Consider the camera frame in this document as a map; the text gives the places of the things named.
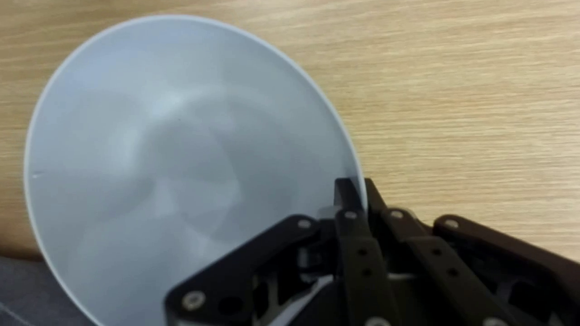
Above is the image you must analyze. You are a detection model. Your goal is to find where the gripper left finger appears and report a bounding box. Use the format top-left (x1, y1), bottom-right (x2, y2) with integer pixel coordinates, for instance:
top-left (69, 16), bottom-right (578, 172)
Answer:
top-left (164, 177), bottom-right (396, 326)

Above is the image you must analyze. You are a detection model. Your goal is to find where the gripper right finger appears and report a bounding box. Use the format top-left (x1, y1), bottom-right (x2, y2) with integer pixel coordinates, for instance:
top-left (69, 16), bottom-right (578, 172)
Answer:
top-left (364, 178), bottom-right (580, 326)

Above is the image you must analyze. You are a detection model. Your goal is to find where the light blue plastic bowl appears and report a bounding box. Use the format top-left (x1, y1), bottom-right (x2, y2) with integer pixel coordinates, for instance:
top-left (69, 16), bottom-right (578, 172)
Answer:
top-left (24, 15), bottom-right (368, 326)

